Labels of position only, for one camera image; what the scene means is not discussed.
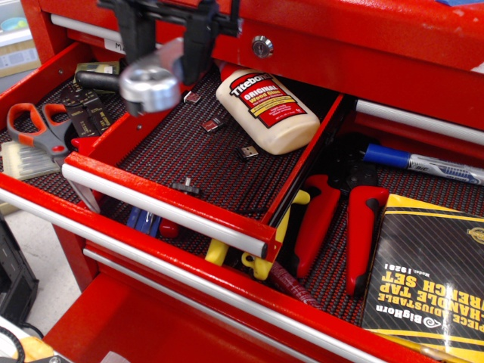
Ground black yellow tap wrench box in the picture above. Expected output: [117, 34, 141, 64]
[361, 194, 483, 362]

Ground red screwdriver handle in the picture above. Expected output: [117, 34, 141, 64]
[158, 219, 179, 238]

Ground red wide open drawer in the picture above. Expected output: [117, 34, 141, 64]
[0, 41, 484, 363]

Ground yellow handled pliers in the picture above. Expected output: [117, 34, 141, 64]
[205, 190, 311, 281]

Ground orange grey scissors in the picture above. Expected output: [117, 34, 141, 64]
[6, 102, 102, 213]

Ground blue cap marker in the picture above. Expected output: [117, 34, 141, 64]
[363, 144, 483, 186]

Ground white markers label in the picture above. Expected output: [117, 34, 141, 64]
[104, 39, 126, 54]

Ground clear plastic bit case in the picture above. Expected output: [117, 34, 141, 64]
[1, 141, 61, 180]

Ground red tool chest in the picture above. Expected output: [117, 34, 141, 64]
[20, 0, 484, 363]

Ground blue handled tool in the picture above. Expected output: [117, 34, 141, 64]
[126, 206, 161, 237]

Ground black equipment case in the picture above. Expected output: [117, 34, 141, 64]
[1, 216, 39, 325]

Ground black wire stripper tool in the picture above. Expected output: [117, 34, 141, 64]
[60, 84, 112, 138]

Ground red tube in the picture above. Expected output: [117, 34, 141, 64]
[268, 262, 320, 309]

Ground black handled tool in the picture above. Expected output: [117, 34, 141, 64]
[75, 70, 119, 92]

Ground black usb dongle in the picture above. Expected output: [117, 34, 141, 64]
[236, 146, 259, 162]

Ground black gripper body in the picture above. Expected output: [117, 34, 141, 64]
[98, 1, 242, 37]

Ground silver chest lock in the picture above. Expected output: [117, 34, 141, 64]
[252, 36, 274, 59]

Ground black thumb screw knob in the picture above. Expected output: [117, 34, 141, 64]
[171, 177, 200, 195]

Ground red handled crimping pliers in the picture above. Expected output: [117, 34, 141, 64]
[289, 132, 389, 296]

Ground silver box cutter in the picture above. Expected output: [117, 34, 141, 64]
[119, 38, 184, 116]

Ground wood glue bottle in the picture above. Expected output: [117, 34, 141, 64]
[216, 62, 320, 155]

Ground red small open drawer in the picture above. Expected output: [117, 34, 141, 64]
[63, 68, 344, 261]

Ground yellow object bottom left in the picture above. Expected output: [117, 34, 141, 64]
[20, 337, 54, 362]

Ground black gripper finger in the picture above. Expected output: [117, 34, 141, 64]
[181, 14, 219, 85]
[115, 5, 156, 65]

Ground small usb dongle upper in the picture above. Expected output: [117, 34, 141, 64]
[183, 91, 201, 104]

